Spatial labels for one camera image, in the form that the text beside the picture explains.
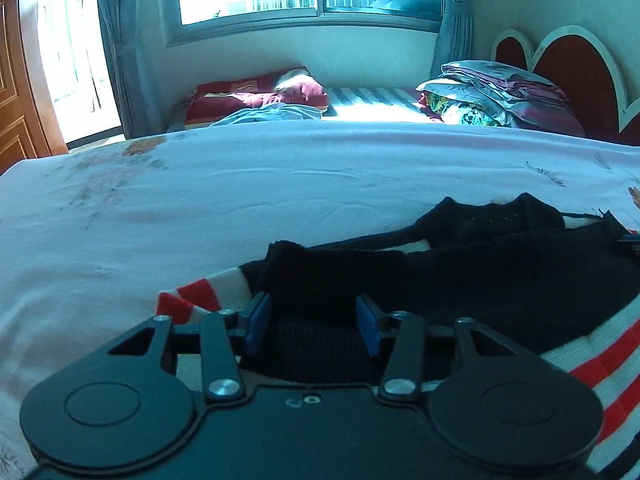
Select light blue cloth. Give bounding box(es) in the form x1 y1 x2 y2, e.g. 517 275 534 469
210 104 323 128

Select red and white headboard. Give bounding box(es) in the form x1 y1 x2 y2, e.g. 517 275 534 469
492 25 640 147

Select dark red blanket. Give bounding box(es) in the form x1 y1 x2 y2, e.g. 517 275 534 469
187 66 331 128

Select striped dinosaur sweater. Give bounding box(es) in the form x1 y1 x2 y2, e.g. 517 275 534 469
157 192 640 480

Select brown wooden door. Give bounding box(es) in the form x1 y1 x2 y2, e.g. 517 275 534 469
0 0 68 173

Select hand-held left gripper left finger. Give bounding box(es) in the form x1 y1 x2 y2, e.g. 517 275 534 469
107 292 273 403

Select blue pillow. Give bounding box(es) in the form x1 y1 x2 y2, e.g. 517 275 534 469
367 0 445 17

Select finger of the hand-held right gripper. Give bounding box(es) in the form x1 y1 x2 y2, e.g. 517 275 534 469
617 232 640 261

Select teal curtain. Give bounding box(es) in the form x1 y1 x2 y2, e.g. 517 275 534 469
94 0 176 140
430 0 483 78

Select white floral bed sheet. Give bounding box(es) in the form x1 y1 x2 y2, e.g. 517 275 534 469
0 120 640 480

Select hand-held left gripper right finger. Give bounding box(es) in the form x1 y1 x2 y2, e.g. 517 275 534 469
355 294 506 403

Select stack of folded quilts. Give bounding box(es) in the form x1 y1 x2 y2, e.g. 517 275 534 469
416 60 586 137

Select striped mattress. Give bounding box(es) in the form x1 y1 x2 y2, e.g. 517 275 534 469
165 85 446 133

